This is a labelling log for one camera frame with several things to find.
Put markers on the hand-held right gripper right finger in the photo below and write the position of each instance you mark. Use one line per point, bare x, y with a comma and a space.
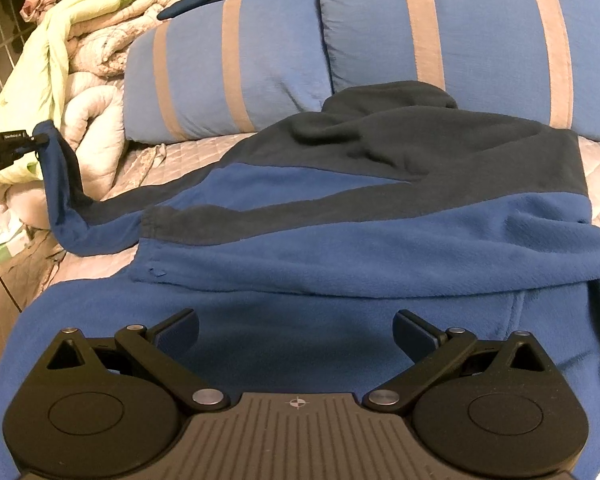
414, 332

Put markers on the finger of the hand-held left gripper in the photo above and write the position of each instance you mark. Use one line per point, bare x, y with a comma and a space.
39, 142

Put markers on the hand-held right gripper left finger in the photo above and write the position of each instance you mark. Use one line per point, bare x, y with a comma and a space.
177, 332

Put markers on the blue and navy fleece jacket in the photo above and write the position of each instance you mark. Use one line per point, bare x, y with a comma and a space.
330, 270

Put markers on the white quilted comforter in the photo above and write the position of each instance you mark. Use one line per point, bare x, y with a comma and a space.
95, 120

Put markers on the light green blanket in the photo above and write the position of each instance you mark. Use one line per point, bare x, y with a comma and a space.
55, 35

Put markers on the blue pillow with grey stripes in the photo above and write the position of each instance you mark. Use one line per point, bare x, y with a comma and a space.
490, 25
200, 75

